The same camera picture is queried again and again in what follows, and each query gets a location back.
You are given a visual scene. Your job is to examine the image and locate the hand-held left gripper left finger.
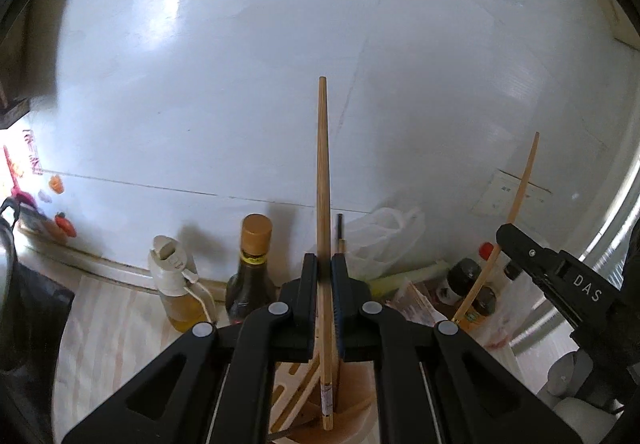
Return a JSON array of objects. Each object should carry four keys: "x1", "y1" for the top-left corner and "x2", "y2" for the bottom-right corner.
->
[{"x1": 60, "y1": 253, "x2": 321, "y2": 444}]

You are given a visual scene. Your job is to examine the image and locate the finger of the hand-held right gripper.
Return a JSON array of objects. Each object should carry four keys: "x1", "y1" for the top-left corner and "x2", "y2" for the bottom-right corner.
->
[{"x1": 495, "y1": 223, "x2": 623, "y2": 325}]

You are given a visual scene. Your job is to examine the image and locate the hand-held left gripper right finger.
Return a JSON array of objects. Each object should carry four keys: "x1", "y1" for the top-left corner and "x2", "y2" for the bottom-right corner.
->
[{"x1": 330, "y1": 253, "x2": 576, "y2": 444}]

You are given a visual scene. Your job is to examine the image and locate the light wooden chopstick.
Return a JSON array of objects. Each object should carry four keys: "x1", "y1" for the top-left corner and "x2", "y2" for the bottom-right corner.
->
[
  {"x1": 317, "y1": 76, "x2": 335, "y2": 431},
  {"x1": 451, "y1": 131, "x2": 541, "y2": 324}
]

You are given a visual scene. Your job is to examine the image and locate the beige ribbed utensil holder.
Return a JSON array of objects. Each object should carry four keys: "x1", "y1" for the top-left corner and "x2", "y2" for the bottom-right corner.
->
[{"x1": 269, "y1": 358, "x2": 381, "y2": 444}]

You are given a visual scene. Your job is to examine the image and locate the person's right hand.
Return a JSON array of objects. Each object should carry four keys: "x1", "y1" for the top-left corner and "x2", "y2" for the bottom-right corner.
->
[{"x1": 537, "y1": 354, "x2": 626, "y2": 430}]

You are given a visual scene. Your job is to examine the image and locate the dark bottle red cap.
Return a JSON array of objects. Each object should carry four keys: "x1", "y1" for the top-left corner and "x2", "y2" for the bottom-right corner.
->
[{"x1": 477, "y1": 243, "x2": 501, "y2": 275}]

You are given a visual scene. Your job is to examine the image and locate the white printed paper packet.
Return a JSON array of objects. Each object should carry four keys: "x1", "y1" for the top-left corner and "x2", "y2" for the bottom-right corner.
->
[{"x1": 385, "y1": 281, "x2": 441, "y2": 330}]

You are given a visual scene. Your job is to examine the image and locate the dark bottle orange label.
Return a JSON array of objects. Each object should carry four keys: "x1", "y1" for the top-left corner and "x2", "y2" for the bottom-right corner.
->
[{"x1": 455, "y1": 261, "x2": 523, "y2": 332}]

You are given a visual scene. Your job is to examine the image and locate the white plastic bag red contents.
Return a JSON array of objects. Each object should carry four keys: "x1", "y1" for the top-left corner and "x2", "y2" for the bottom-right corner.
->
[{"x1": 470, "y1": 274, "x2": 546, "y2": 355}]

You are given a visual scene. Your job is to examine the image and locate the green leek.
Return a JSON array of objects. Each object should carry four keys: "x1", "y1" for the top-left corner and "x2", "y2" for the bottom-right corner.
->
[{"x1": 370, "y1": 260, "x2": 451, "y2": 292}]

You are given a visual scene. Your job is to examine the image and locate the dark bottle gold cap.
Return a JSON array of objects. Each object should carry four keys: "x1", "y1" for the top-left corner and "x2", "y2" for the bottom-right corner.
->
[{"x1": 225, "y1": 213, "x2": 278, "y2": 325}]

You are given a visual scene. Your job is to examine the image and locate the clear plastic bag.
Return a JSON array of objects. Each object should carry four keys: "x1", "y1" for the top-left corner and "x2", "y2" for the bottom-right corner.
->
[{"x1": 345, "y1": 207, "x2": 426, "y2": 282}]

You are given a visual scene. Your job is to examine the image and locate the oil bottle white cap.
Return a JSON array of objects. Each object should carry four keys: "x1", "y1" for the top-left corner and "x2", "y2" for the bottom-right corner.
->
[{"x1": 147, "y1": 234, "x2": 216, "y2": 332}]

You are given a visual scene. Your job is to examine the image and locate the striped cat print mat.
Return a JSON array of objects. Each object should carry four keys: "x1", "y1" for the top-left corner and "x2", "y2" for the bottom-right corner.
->
[{"x1": 52, "y1": 274, "x2": 581, "y2": 444}]

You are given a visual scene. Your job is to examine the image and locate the black stove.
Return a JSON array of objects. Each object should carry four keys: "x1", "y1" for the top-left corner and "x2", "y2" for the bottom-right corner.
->
[{"x1": 0, "y1": 259, "x2": 76, "y2": 405}]

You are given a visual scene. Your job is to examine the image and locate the white printed pot pink knob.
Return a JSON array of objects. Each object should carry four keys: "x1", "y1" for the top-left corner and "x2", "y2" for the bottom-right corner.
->
[{"x1": 10, "y1": 189, "x2": 56, "y2": 237}]

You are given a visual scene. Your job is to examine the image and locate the black range hood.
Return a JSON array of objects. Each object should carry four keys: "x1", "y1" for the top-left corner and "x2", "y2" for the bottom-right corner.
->
[{"x1": 0, "y1": 0, "x2": 56, "y2": 130}]

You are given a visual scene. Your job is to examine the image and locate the white wall socket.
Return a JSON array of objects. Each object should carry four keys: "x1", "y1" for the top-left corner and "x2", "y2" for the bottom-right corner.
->
[
  {"x1": 472, "y1": 168, "x2": 521, "y2": 217},
  {"x1": 520, "y1": 179, "x2": 553, "y2": 215}
]

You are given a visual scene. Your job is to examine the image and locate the aluminium window frame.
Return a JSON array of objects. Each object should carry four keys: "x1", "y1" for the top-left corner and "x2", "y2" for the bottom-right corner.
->
[{"x1": 510, "y1": 164, "x2": 640, "y2": 365}]

